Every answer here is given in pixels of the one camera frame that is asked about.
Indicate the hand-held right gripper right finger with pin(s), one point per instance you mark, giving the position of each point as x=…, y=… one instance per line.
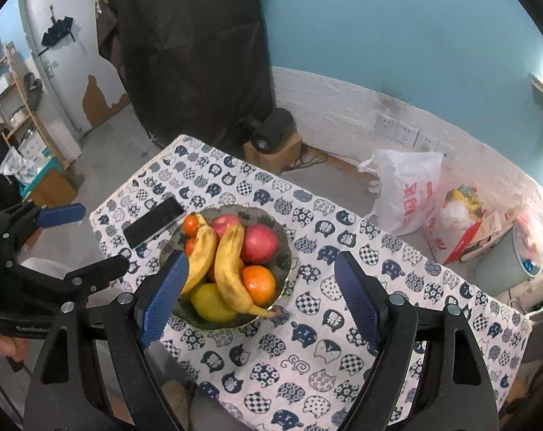
x=357, y=296

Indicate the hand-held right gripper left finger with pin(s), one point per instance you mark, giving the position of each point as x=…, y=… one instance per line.
x=163, y=301

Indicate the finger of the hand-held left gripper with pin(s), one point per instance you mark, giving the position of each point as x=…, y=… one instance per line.
x=105, y=269
x=62, y=215

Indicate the yellow-green pear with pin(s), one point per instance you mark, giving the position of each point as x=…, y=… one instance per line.
x=208, y=303

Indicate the short yellow banana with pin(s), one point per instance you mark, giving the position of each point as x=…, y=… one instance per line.
x=204, y=251

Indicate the long yellow banana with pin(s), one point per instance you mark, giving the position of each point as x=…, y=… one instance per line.
x=229, y=269

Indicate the large orange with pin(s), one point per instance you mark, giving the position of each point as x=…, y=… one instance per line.
x=259, y=283

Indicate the red apple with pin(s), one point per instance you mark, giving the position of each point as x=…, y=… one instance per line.
x=260, y=244
x=226, y=223

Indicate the green glass bowl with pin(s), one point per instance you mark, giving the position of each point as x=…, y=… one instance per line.
x=271, y=221

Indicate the person's left hand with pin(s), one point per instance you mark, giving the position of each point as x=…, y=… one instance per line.
x=2, y=348

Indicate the clear plastic bag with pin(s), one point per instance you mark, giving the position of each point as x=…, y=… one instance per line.
x=18, y=166

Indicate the black smartphone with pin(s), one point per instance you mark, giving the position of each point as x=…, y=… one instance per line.
x=154, y=222

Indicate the cat print tablecloth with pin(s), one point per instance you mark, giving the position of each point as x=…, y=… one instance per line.
x=343, y=215

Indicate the wooden shelf rack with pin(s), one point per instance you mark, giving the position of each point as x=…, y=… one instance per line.
x=29, y=114

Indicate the white plastic bag red print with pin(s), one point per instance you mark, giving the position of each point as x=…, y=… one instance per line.
x=401, y=188

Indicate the white door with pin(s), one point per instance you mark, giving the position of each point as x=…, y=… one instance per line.
x=65, y=90

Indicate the crumpled white plastic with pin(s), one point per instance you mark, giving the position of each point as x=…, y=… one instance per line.
x=458, y=213

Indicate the pale blue waste bin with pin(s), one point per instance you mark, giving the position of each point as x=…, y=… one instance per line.
x=500, y=269

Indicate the black folded umbrella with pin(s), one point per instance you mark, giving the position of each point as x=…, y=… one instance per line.
x=56, y=31

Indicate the pink plastic bag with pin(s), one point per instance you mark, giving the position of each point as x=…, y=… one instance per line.
x=532, y=233

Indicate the black cloth cover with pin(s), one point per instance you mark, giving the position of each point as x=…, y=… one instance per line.
x=186, y=54

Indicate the wooden window sill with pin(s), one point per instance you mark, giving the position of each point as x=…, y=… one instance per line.
x=541, y=85

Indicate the white wall socket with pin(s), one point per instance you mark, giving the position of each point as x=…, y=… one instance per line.
x=406, y=134
x=446, y=150
x=386, y=125
x=426, y=142

